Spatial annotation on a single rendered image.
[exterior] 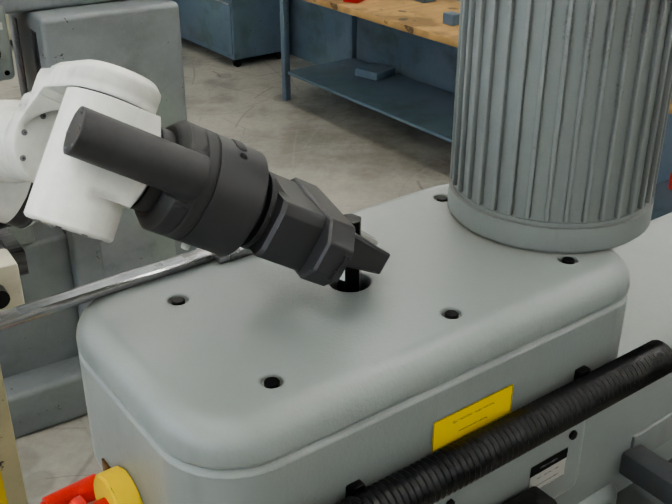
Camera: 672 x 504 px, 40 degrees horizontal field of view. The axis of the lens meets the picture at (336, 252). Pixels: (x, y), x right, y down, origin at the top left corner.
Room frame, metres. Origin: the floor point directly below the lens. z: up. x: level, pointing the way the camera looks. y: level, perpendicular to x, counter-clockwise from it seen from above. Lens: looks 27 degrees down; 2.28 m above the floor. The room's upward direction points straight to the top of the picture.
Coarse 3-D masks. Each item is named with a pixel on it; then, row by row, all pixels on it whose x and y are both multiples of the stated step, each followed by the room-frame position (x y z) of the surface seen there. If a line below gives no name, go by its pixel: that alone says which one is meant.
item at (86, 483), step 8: (80, 480) 0.65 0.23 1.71; (88, 480) 0.65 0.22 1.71; (64, 488) 0.64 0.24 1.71; (72, 488) 0.64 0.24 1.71; (80, 488) 0.64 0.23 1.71; (88, 488) 0.64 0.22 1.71; (48, 496) 0.63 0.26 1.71; (56, 496) 0.63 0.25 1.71; (64, 496) 0.63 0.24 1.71; (72, 496) 0.63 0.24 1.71; (88, 496) 0.64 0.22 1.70
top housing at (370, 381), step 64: (256, 256) 0.75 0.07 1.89; (448, 256) 0.75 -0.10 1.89; (512, 256) 0.75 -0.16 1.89; (576, 256) 0.75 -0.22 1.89; (128, 320) 0.64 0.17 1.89; (192, 320) 0.64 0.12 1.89; (256, 320) 0.64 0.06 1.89; (320, 320) 0.64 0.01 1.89; (384, 320) 0.64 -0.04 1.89; (448, 320) 0.64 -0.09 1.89; (512, 320) 0.65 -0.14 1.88; (576, 320) 0.69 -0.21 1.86; (128, 384) 0.56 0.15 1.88; (192, 384) 0.55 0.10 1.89; (256, 384) 0.55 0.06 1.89; (320, 384) 0.55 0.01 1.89; (384, 384) 0.56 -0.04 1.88; (448, 384) 0.60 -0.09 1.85; (512, 384) 0.64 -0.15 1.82; (128, 448) 0.56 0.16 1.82; (192, 448) 0.50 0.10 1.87; (256, 448) 0.50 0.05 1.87; (320, 448) 0.52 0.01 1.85; (384, 448) 0.56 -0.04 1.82
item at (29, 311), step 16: (176, 256) 0.73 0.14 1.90; (192, 256) 0.73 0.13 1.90; (208, 256) 0.73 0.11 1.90; (224, 256) 0.73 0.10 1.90; (240, 256) 0.74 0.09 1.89; (128, 272) 0.70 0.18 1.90; (144, 272) 0.70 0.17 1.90; (160, 272) 0.71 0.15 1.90; (176, 272) 0.71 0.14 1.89; (80, 288) 0.68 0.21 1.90; (96, 288) 0.68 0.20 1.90; (112, 288) 0.68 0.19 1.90; (32, 304) 0.65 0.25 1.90; (48, 304) 0.65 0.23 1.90; (64, 304) 0.65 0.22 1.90; (0, 320) 0.62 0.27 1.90; (16, 320) 0.63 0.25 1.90
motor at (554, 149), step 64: (512, 0) 0.78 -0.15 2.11; (576, 0) 0.76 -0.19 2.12; (640, 0) 0.76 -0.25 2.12; (512, 64) 0.78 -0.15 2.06; (576, 64) 0.76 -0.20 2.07; (640, 64) 0.76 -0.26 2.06; (512, 128) 0.77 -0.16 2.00; (576, 128) 0.75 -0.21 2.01; (640, 128) 0.77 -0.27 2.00; (448, 192) 0.85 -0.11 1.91; (512, 192) 0.77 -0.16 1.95; (576, 192) 0.75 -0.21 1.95; (640, 192) 0.78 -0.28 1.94
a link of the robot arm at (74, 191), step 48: (96, 96) 0.62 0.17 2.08; (48, 144) 0.61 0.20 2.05; (96, 144) 0.57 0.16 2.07; (144, 144) 0.58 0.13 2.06; (192, 144) 0.63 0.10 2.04; (48, 192) 0.58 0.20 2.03; (96, 192) 0.59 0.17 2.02; (144, 192) 0.61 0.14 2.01; (192, 192) 0.59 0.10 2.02; (96, 240) 0.61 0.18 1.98
